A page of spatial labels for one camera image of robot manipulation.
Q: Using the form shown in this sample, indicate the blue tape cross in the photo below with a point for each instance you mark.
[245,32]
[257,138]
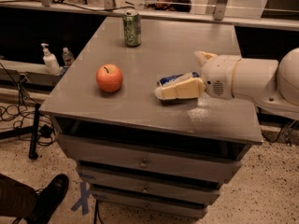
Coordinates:
[84,203]

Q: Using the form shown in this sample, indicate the black stand leg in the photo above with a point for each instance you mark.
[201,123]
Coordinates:
[33,130]

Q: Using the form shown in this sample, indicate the clear plastic bottle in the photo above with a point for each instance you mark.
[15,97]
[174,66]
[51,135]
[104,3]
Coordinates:
[68,57]

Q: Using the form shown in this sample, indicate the blue pepsi can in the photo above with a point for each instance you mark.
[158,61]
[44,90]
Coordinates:
[166,81]

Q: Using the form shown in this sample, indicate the bottom grey drawer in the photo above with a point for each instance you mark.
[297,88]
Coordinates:
[108,196]

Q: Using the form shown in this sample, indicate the top grey drawer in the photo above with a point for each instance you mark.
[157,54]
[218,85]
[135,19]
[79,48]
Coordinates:
[156,160]

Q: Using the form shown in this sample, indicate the middle grey drawer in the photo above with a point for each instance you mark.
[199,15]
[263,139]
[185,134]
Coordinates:
[139,185]

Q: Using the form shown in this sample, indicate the grey drawer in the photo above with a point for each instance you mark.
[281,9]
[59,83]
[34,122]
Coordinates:
[139,185]
[108,196]
[156,160]

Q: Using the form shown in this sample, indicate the white pump bottle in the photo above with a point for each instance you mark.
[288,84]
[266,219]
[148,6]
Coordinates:
[50,60]

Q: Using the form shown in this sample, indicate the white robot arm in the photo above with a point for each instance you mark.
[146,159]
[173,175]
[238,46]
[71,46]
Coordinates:
[269,84]

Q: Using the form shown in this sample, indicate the green soda can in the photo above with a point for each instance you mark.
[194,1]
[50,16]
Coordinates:
[132,28]

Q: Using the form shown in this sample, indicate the black shoe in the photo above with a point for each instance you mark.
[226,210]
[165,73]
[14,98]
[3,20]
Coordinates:
[48,200]

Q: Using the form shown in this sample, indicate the brown trouser leg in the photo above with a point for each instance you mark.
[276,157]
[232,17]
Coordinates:
[16,199]

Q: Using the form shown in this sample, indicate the grey drawer cabinet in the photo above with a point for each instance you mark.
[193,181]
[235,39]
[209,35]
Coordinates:
[204,128]

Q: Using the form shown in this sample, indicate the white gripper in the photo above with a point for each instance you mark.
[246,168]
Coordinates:
[218,75]

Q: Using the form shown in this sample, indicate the grey metal railing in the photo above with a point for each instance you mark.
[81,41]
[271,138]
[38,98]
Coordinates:
[248,13]

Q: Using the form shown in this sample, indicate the red apple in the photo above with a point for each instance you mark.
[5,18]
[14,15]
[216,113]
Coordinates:
[109,77]

